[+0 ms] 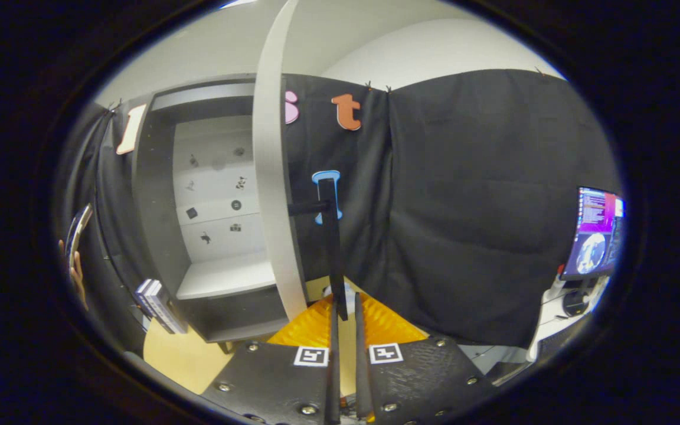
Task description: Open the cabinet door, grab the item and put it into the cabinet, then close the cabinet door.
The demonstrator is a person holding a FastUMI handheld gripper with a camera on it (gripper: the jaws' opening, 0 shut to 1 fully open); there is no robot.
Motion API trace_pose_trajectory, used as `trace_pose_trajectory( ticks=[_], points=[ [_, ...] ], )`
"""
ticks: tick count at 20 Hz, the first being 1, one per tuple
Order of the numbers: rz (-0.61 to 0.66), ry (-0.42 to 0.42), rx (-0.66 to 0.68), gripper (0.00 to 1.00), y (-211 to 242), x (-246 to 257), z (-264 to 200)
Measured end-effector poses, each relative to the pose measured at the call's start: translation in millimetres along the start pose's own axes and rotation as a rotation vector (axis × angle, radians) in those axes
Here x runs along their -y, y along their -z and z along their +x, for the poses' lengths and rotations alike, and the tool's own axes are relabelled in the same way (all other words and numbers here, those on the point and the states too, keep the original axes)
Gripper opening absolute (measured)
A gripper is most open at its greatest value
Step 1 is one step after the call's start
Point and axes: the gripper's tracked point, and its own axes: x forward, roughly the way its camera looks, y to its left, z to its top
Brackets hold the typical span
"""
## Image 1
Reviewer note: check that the smartphone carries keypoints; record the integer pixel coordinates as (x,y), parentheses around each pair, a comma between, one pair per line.
(77,230)

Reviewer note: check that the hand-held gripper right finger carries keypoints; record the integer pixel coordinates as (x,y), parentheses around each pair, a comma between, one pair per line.
(361,383)

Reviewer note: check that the white cabinet door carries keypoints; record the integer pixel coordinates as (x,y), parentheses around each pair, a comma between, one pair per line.
(269,177)

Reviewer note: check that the white desk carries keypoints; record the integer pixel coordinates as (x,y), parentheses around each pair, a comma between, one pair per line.
(546,330)

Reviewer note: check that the grey cabinet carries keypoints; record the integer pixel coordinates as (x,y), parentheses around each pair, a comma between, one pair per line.
(157,206)

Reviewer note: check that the computer monitor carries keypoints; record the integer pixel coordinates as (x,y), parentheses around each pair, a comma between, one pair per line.
(594,230)

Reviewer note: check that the light grey book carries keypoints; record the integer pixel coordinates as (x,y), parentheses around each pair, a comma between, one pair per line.
(166,307)

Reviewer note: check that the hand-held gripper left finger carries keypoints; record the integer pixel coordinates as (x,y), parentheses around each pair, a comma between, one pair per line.
(334,389)

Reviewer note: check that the white blue tube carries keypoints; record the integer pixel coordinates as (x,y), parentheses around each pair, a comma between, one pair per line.
(349,290)

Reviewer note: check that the black backdrop cloth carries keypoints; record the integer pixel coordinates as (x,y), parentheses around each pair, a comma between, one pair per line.
(464,206)

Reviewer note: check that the black monitor stand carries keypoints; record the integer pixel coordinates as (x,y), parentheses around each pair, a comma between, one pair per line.
(576,301)

